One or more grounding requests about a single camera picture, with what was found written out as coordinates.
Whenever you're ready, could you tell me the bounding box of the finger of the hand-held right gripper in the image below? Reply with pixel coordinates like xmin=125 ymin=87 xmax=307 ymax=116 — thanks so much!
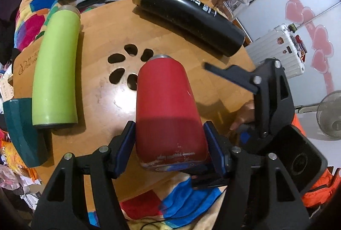
xmin=233 ymin=123 xmax=264 ymax=154
xmin=204 ymin=59 xmax=295 ymax=139

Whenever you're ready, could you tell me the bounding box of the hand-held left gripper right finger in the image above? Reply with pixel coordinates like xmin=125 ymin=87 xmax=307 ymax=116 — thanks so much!
xmin=204 ymin=121 xmax=311 ymax=230

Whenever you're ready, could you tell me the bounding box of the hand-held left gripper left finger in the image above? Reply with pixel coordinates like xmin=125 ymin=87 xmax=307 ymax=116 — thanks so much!
xmin=30 ymin=121 xmax=136 ymax=230

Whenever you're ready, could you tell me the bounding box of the red cup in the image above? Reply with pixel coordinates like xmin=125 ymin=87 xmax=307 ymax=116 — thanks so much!
xmin=135 ymin=54 xmax=209 ymax=173

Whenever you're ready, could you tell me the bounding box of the green cup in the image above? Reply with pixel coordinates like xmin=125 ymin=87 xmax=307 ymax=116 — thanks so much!
xmin=32 ymin=5 xmax=81 ymax=130

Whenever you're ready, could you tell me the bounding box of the teal cup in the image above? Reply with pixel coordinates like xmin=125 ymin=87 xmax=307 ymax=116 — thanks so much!
xmin=3 ymin=98 xmax=50 ymax=168

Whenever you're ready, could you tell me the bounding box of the black cup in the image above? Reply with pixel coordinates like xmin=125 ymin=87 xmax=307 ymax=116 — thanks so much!
xmin=132 ymin=0 xmax=246 ymax=57

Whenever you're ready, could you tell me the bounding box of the person's right hand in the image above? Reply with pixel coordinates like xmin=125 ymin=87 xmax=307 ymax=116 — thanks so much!
xmin=230 ymin=100 xmax=256 ymax=131

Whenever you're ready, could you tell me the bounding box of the white suitcase with stickers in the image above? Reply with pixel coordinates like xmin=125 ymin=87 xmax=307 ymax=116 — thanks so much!
xmin=246 ymin=23 xmax=306 ymax=79

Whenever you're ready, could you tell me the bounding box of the grey standing fan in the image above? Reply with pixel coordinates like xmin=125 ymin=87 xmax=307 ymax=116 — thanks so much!
xmin=294 ymin=91 xmax=341 ymax=141

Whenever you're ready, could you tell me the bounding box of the round wooden stool table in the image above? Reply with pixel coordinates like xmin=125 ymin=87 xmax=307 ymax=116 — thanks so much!
xmin=14 ymin=0 xmax=230 ymax=230

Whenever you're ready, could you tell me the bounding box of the dark cloth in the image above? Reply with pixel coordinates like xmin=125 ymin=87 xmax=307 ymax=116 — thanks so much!
xmin=0 ymin=0 xmax=33 ymax=66

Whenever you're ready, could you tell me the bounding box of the black cable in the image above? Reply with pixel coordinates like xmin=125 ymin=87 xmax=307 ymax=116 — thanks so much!
xmin=137 ymin=215 xmax=187 ymax=229

